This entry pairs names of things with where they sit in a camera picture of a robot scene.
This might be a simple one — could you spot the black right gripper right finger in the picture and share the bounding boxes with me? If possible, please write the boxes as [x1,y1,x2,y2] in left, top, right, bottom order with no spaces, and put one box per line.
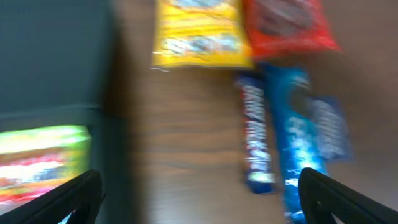
[298,167,397,224]

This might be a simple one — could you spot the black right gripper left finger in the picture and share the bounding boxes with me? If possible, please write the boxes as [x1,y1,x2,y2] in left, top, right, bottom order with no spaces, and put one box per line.
[1,169,103,224]

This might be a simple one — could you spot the blue Oreo pack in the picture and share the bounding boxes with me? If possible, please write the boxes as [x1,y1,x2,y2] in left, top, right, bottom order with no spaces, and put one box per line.
[260,63,327,223]

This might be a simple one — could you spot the red snack bag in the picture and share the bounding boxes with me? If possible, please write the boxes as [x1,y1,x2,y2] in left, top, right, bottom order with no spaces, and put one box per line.
[243,0,340,60]

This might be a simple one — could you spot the yellow snack bag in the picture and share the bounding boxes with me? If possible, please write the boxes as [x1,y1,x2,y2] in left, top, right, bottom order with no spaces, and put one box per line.
[152,0,254,69]

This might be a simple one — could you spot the small blue candy pack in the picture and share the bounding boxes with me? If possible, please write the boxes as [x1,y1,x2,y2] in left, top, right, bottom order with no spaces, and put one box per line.
[312,96,354,162]

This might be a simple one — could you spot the Haribo gummy bag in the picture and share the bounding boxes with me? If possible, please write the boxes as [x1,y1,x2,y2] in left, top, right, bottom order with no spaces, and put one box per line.
[1,125,91,214]

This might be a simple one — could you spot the Dairy Milk chocolate bar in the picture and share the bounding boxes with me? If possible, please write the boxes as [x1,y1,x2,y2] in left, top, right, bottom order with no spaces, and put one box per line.
[236,73,275,194]

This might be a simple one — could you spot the dark green open box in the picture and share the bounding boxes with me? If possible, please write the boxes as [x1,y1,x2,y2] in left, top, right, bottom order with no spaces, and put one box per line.
[1,0,133,223]

